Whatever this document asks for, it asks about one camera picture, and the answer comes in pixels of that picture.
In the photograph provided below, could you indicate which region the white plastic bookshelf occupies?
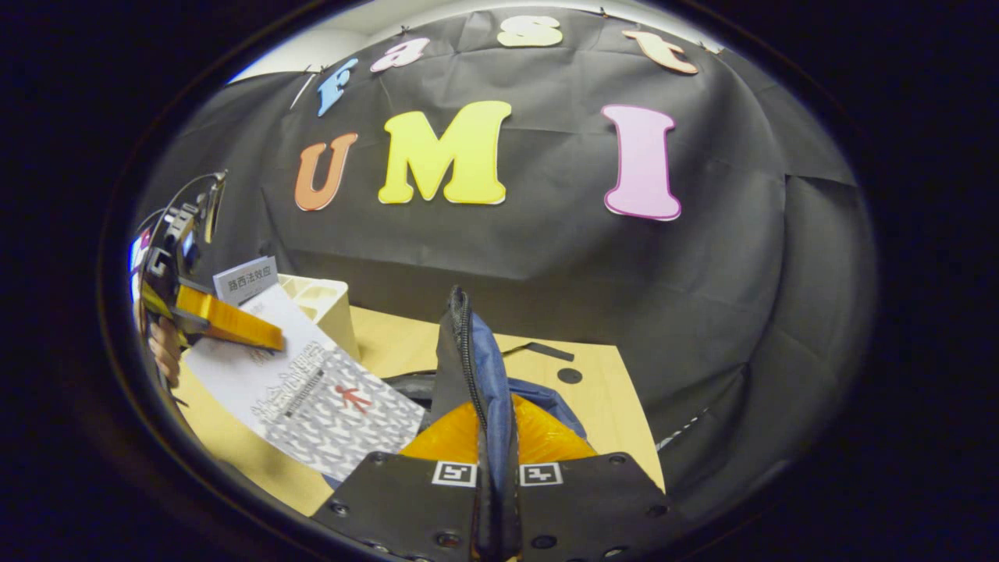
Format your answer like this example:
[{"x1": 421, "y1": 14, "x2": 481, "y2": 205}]
[{"x1": 277, "y1": 273, "x2": 361, "y2": 361}]

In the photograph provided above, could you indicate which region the blue schoolbag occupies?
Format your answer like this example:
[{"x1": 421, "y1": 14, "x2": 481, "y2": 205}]
[{"x1": 324, "y1": 285, "x2": 590, "y2": 562}]

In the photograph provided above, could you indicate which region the black backdrop cloth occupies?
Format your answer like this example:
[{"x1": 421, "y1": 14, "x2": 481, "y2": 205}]
[{"x1": 133, "y1": 8, "x2": 879, "y2": 516}]

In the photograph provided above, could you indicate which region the white book grey patterned cover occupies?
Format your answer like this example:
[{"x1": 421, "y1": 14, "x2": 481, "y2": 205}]
[{"x1": 183, "y1": 283, "x2": 426, "y2": 482}]

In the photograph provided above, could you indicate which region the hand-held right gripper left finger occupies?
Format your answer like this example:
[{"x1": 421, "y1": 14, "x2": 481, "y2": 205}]
[{"x1": 311, "y1": 400, "x2": 483, "y2": 562}]

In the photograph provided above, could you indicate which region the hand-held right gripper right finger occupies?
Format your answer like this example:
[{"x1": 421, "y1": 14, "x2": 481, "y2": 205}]
[{"x1": 511, "y1": 394, "x2": 688, "y2": 562}]

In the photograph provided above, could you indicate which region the blue-grey thick book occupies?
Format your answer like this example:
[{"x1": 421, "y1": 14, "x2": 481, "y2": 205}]
[{"x1": 213, "y1": 256, "x2": 279, "y2": 307}]

